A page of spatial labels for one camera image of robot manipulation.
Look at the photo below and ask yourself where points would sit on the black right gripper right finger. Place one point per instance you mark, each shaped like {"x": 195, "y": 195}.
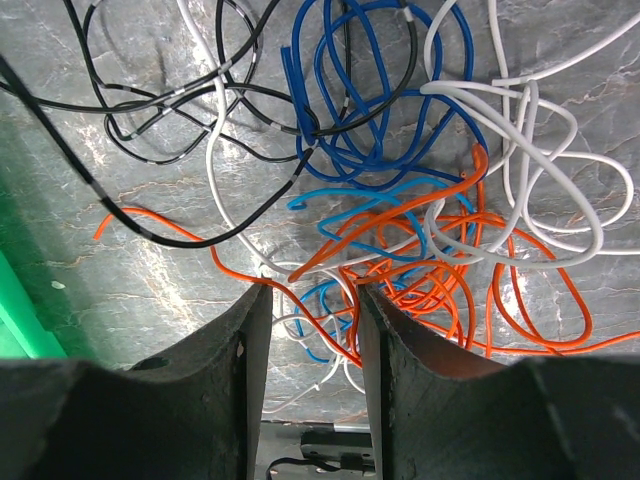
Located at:
{"x": 438, "y": 411}

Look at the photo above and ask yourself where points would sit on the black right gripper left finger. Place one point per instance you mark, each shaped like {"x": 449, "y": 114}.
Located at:
{"x": 191, "y": 411}

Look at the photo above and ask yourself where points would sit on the green compartment tray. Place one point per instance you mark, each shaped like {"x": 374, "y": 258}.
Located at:
{"x": 44, "y": 303}

